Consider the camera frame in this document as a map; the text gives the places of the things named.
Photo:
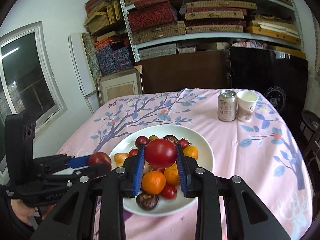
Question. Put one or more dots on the pink beverage can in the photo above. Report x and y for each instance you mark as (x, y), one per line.
(226, 105)

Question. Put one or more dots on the white paper cup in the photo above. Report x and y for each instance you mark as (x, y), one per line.
(246, 100)

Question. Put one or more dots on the white metal shelf unit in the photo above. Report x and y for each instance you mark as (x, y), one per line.
(159, 23)

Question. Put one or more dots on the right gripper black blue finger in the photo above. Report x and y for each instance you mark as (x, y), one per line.
(247, 217)
(73, 216)

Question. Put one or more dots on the small mandarin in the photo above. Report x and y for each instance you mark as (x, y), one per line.
(191, 151)

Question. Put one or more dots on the tiny kumquat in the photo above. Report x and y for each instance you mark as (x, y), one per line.
(153, 137)

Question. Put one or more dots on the pink deer print tablecloth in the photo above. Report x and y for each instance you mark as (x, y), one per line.
(262, 152)

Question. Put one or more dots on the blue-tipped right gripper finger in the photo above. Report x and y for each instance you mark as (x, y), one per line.
(75, 161)

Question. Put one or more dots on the dark brown elongated chestnut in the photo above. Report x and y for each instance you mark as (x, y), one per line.
(171, 138)

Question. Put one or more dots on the dark wooden chair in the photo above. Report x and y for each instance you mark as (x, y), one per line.
(309, 126)

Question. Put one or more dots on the person's left hand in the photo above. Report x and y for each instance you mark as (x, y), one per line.
(21, 211)

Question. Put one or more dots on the window with white frame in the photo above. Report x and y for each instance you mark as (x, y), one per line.
(27, 80)

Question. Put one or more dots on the dark red plum top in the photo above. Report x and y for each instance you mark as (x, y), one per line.
(100, 158)

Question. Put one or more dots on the dark brown wooden board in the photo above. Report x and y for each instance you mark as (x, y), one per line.
(172, 73)

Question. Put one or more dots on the white oval plate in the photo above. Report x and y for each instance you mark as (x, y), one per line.
(205, 159)

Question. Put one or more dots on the white leaning board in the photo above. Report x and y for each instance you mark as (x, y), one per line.
(80, 64)

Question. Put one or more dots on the large orange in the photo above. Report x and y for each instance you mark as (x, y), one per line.
(171, 175)
(153, 182)

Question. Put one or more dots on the dark brown water chestnut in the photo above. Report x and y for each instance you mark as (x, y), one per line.
(146, 201)

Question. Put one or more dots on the pale yellow fruit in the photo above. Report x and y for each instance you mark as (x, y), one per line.
(119, 158)

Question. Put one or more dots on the red tomato with stem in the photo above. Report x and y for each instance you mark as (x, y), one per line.
(184, 143)

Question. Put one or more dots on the small red tomato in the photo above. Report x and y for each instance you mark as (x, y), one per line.
(169, 192)

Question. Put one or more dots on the blue patterned box stack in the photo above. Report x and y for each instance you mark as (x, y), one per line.
(114, 54)

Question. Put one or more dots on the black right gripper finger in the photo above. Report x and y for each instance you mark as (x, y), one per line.
(92, 171)

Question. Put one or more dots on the framed picture cardboard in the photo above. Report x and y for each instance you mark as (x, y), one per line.
(123, 83)

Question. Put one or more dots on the black panel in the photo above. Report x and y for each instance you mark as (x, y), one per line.
(280, 77)

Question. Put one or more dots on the dark red plum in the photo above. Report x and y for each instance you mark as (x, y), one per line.
(100, 158)
(141, 140)

